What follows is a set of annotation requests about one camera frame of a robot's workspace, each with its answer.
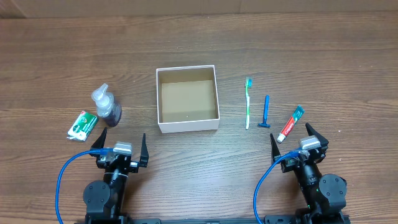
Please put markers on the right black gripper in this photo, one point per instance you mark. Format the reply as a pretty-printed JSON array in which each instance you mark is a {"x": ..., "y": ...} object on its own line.
[{"x": 322, "y": 150}]

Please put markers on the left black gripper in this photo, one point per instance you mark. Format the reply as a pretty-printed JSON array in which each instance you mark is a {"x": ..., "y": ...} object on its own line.
[{"x": 134, "y": 166}]

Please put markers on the clear pump soap bottle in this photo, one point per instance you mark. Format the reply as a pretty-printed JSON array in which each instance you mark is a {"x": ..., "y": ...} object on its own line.
[{"x": 106, "y": 106}]

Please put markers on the green soap bar packet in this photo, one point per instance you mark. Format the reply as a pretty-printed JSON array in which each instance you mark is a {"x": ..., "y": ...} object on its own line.
[{"x": 82, "y": 126}]

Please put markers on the green white toothbrush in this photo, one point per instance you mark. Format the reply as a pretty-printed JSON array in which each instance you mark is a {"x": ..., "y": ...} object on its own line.
[{"x": 248, "y": 85}]

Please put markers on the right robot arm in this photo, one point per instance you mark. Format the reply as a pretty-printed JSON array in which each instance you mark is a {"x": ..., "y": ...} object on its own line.
[{"x": 324, "y": 194}]

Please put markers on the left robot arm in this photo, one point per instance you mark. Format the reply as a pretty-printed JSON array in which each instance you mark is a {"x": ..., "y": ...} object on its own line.
[{"x": 104, "y": 198}]

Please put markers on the Colgate toothpaste tube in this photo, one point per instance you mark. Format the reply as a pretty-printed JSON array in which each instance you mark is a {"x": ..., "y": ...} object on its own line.
[{"x": 296, "y": 115}]

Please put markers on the blue disposable razor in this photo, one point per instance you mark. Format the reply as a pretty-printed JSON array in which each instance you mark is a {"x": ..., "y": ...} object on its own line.
[{"x": 265, "y": 113}]

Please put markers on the white cardboard box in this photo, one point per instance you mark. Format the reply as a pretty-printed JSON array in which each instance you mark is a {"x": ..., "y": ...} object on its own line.
[{"x": 187, "y": 99}]

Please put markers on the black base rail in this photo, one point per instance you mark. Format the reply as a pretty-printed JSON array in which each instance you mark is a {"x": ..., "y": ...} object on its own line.
[{"x": 211, "y": 221}]

